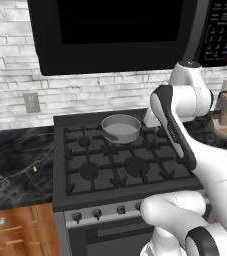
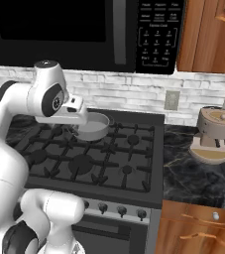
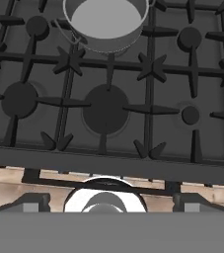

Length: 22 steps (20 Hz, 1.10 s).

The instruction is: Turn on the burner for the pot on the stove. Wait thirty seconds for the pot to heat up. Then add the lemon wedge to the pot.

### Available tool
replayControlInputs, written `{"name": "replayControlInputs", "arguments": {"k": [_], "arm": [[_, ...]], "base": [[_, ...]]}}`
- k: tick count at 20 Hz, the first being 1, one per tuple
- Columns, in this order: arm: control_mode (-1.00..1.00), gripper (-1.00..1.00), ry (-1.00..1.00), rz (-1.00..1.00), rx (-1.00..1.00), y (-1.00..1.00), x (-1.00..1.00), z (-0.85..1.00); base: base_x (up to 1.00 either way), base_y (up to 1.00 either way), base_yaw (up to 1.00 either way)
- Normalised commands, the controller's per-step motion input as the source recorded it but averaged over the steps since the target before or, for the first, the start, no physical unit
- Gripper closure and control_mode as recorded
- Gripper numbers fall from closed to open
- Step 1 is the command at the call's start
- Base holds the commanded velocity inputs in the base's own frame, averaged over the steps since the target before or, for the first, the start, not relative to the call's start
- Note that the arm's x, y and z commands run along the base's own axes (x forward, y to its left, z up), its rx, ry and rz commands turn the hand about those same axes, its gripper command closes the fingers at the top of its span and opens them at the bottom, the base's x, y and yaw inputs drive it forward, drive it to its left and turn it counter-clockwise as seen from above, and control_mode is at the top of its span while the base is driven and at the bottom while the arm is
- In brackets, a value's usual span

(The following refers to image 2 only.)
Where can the black microwave oven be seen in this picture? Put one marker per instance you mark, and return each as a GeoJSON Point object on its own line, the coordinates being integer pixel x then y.
{"type": "Point", "coordinates": [67, 33]}

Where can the grey metal pot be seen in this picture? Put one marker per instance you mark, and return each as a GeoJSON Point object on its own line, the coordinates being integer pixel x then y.
{"type": "Point", "coordinates": [95, 129]}

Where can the black and silver stove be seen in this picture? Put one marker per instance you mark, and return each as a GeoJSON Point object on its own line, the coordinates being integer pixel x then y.
{"type": "Point", "coordinates": [117, 158]}

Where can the black stove knob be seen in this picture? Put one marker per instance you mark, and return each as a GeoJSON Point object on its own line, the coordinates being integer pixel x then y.
{"type": "Point", "coordinates": [86, 204]}
{"type": "Point", "coordinates": [141, 214]}
{"type": "Point", "coordinates": [121, 210]}
{"type": "Point", "coordinates": [102, 207]}

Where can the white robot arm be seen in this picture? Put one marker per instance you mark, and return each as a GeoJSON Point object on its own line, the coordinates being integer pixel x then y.
{"type": "Point", "coordinates": [8, 139]}

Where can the black oven door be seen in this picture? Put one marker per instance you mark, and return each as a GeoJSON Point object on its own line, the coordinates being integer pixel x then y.
{"type": "Point", "coordinates": [117, 243]}

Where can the brown wooden wall cupboard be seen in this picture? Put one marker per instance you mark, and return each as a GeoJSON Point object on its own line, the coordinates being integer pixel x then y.
{"type": "Point", "coordinates": [209, 33]}

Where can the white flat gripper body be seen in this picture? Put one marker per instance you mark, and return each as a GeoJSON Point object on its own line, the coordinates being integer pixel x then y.
{"type": "Point", "coordinates": [76, 118]}

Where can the silver round drawer knob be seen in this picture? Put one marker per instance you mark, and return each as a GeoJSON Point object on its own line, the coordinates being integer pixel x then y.
{"type": "Point", "coordinates": [215, 216]}

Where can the brown wooden drawer front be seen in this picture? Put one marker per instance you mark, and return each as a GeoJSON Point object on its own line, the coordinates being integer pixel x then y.
{"type": "Point", "coordinates": [196, 211]}

